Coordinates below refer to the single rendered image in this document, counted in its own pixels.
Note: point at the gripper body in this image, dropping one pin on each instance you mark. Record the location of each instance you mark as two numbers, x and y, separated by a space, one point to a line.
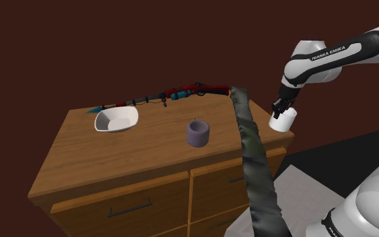
284 100

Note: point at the wooden chest of drawers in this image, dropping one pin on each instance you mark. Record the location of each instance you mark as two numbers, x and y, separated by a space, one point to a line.
130 154

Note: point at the dark grey cloth strip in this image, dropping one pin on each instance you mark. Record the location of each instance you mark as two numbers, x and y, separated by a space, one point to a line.
254 154

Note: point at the purple candle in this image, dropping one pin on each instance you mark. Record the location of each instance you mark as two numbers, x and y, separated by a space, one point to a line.
198 133

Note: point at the red and teal toy harpoon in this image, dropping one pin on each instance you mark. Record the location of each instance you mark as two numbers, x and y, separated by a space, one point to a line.
189 92

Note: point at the white cup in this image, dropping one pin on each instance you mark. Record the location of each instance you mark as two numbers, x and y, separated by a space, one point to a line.
282 122

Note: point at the white bowl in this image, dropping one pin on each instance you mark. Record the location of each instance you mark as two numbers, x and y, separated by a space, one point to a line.
117 119

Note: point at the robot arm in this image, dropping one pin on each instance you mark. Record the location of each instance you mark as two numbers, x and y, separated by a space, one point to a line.
320 64

